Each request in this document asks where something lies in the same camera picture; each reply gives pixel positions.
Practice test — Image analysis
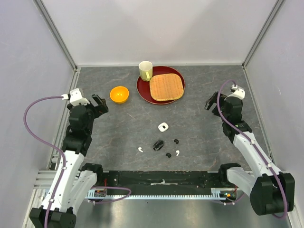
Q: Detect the black earbud charging case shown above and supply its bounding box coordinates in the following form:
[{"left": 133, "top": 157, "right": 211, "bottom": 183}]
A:
[{"left": 152, "top": 140, "right": 164, "bottom": 151}]

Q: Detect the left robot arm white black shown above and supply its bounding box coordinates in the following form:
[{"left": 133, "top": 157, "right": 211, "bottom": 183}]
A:
[{"left": 29, "top": 88, "right": 108, "bottom": 228}]

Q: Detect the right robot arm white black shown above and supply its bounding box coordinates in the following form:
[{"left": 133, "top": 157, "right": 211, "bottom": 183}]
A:
[{"left": 205, "top": 89, "right": 295, "bottom": 216}]

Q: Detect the white earbud charging case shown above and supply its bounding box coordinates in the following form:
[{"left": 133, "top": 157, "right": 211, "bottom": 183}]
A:
[{"left": 158, "top": 122, "right": 169, "bottom": 133}]

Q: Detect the orange bowl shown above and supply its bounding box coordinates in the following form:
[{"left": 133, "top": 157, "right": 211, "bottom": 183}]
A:
[{"left": 110, "top": 86, "right": 129, "bottom": 104}]

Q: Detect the dark red round tray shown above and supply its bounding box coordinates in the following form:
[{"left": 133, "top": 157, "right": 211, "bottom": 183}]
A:
[{"left": 136, "top": 66, "right": 186, "bottom": 105}]

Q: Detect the woven bamboo square tray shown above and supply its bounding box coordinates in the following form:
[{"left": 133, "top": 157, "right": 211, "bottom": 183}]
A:
[{"left": 149, "top": 73, "right": 184, "bottom": 101}]

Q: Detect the cream ceramic mug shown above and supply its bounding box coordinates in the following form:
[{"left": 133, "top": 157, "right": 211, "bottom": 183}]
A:
[{"left": 138, "top": 61, "right": 153, "bottom": 82}]

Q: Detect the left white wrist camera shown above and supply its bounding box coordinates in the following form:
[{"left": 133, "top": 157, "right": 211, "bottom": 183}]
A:
[{"left": 69, "top": 88, "right": 90, "bottom": 106}]

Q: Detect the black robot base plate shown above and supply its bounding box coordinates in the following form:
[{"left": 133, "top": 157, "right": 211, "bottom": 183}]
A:
[{"left": 95, "top": 171, "right": 235, "bottom": 196}]

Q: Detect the aluminium frame rail left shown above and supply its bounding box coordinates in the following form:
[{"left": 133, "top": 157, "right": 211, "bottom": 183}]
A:
[{"left": 33, "top": 0, "right": 78, "bottom": 71}]

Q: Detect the aluminium frame rail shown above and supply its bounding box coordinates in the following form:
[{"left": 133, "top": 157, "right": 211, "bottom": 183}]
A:
[
  {"left": 33, "top": 0, "right": 78, "bottom": 71},
  {"left": 242, "top": 0, "right": 285, "bottom": 69}
]

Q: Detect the slotted cable duct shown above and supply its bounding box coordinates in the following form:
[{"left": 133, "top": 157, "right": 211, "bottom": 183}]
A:
[{"left": 85, "top": 189, "right": 236, "bottom": 200}]

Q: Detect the aluminium frame rail right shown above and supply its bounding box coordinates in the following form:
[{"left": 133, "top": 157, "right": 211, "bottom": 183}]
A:
[{"left": 242, "top": 0, "right": 285, "bottom": 69}]

